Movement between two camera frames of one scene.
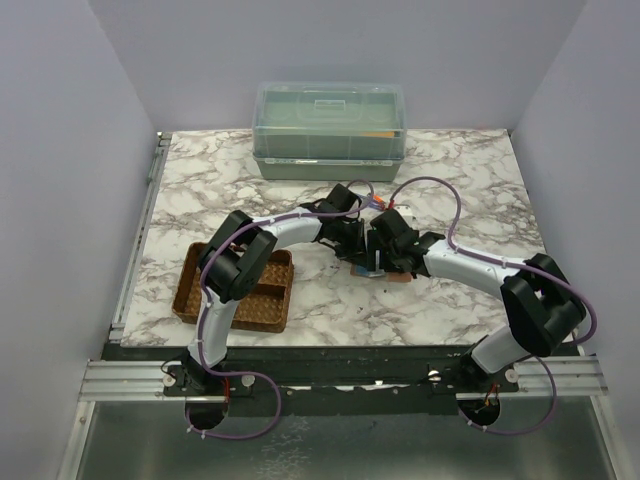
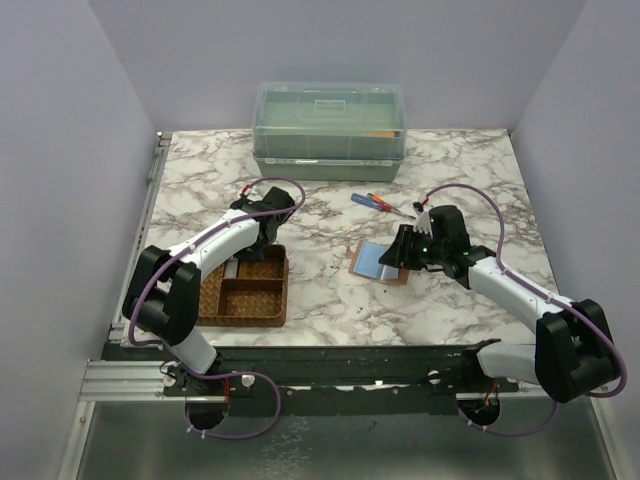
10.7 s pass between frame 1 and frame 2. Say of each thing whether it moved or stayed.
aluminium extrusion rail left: stayed
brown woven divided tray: stayed
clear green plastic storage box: stayed
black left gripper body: moved
